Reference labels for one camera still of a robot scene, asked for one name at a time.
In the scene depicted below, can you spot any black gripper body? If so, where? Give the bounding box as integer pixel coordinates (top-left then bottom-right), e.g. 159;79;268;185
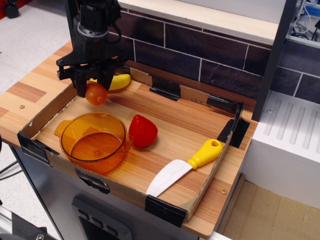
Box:
56;23;127;81

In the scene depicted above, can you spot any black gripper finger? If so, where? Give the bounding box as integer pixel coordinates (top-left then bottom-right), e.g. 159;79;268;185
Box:
98;66;115;91
71;74;87;98

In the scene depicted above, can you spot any orange transparent plastic pot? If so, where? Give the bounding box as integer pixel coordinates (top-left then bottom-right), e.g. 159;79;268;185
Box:
54;112;134;175

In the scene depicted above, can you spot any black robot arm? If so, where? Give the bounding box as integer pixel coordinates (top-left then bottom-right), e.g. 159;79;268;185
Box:
56;0;127;98

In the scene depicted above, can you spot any cardboard fence with black tape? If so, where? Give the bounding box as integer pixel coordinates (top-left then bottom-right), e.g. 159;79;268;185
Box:
21;55;256;235

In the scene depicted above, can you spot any yellow toy banana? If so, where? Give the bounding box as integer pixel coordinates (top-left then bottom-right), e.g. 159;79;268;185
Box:
87;74;131;93

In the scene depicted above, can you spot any red toy strawberry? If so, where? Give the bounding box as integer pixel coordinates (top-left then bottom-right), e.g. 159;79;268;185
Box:
129;114;158;148

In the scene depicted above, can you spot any yellow white toy knife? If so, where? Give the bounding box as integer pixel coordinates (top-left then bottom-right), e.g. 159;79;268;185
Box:
146;139;224;197

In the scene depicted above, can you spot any grey oven control panel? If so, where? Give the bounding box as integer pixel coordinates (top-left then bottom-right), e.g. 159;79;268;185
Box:
72;197;133;240

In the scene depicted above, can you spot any light wooden shelf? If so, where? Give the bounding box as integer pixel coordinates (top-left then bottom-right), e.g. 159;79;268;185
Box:
119;0;279;46

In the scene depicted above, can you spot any white sink drainboard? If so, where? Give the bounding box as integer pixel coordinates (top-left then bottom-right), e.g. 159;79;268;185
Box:
242;91;320;209

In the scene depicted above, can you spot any dark grey upright post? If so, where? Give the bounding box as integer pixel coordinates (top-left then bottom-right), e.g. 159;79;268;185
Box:
251;0;300;122

